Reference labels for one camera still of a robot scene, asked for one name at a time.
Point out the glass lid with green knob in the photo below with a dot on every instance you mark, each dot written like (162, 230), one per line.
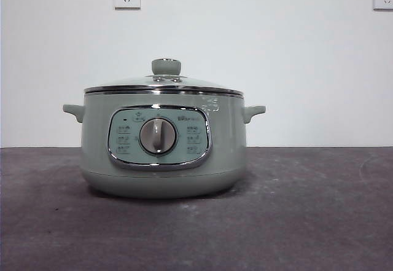
(165, 66)

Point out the pale green electric cooking pot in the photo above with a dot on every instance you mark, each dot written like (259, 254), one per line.
(92, 148)

